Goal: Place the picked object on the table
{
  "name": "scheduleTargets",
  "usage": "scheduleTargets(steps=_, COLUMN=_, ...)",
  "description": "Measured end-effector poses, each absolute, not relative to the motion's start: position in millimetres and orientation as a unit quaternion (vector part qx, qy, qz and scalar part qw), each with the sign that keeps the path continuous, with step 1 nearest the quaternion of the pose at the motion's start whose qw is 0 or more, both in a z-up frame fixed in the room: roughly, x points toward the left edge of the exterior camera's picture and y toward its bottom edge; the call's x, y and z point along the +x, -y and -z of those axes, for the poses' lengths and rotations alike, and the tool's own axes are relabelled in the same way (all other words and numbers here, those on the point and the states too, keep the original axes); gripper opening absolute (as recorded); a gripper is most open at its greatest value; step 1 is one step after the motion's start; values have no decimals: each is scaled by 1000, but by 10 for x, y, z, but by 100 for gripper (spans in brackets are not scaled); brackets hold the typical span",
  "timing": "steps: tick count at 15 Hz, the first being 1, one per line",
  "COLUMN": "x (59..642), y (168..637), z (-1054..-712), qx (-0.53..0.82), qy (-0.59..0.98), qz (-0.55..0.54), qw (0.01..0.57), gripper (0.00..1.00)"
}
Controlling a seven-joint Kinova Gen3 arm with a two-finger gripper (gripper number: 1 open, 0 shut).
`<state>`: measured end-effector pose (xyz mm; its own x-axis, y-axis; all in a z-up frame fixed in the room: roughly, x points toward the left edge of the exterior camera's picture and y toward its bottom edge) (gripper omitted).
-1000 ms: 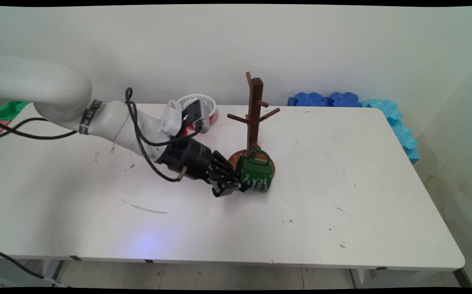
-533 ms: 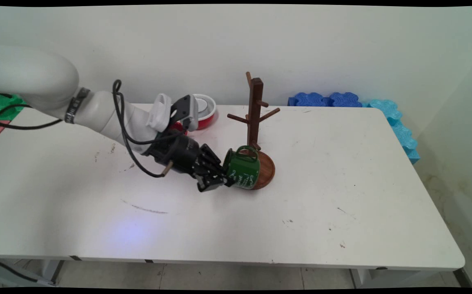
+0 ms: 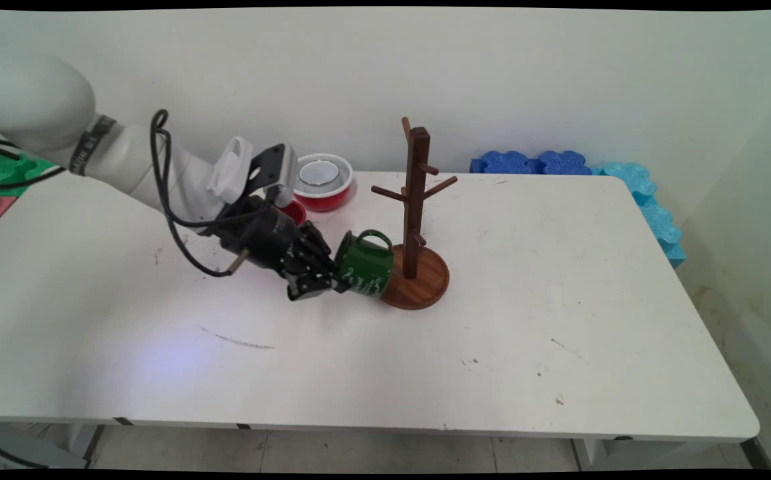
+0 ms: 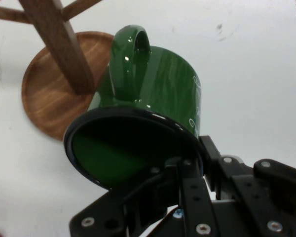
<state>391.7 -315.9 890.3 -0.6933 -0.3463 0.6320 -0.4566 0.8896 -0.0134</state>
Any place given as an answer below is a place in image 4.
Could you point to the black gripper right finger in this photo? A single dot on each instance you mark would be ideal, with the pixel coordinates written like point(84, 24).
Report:
point(261, 197)

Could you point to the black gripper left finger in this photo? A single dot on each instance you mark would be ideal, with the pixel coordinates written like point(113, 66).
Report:
point(192, 197)

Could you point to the green enamel mug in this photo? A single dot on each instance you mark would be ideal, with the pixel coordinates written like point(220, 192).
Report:
point(162, 81)

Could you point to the wooden mug tree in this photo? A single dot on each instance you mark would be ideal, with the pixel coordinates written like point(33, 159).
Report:
point(51, 103)

